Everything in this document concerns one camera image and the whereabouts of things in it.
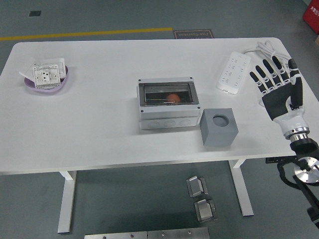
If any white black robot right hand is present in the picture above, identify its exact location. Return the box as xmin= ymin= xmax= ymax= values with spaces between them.
xmin=249 ymin=55 xmax=309 ymax=135

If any grey electrical box clear lid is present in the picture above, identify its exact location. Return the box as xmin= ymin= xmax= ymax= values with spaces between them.
xmin=136 ymin=76 xmax=201 ymax=130

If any grey cube with round hole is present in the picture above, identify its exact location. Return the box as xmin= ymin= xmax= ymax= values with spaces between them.
xmin=200 ymin=108 xmax=239 ymax=147

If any red box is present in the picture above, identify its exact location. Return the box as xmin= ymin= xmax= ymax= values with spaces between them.
xmin=302 ymin=0 xmax=319 ymax=35

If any white power strip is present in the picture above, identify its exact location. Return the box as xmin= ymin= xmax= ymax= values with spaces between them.
xmin=215 ymin=51 xmax=252 ymax=95

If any black table control panel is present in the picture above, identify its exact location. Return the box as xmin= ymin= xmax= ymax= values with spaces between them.
xmin=265 ymin=156 xmax=296 ymax=164

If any white table leg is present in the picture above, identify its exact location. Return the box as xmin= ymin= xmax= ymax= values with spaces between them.
xmin=229 ymin=159 xmax=254 ymax=217
xmin=57 ymin=171 xmax=77 ymax=234

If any dark floor sign with lettering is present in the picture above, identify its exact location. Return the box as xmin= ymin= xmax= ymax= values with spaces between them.
xmin=173 ymin=29 xmax=214 ymax=40

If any small metal block fixture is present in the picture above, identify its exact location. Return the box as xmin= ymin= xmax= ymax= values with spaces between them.
xmin=186 ymin=176 xmax=209 ymax=198
xmin=194 ymin=198 xmax=218 ymax=222

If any flat metal plate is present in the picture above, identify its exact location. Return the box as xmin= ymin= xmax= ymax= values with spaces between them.
xmin=147 ymin=227 xmax=210 ymax=239
xmin=84 ymin=231 xmax=148 ymax=239

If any yellow floor tape line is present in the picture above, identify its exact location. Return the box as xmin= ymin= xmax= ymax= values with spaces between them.
xmin=0 ymin=27 xmax=173 ymax=42

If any purple plastic bowl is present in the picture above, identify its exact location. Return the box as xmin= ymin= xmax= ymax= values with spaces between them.
xmin=23 ymin=65 xmax=70 ymax=94

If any white socket panel with holes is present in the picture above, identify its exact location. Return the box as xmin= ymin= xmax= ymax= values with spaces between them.
xmin=31 ymin=63 xmax=61 ymax=90

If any white flat cover plate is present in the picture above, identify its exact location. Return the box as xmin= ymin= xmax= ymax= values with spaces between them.
xmin=19 ymin=57 xmax=37 ymax=82

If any white power cord with plug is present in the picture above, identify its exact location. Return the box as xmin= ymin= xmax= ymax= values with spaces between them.
xmin=243 ymin=40 xmax=293 ymax=108

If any white blank switch plate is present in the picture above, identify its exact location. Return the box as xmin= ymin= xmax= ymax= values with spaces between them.
xmin=39 ymin=57 xmax=69 ymax=78

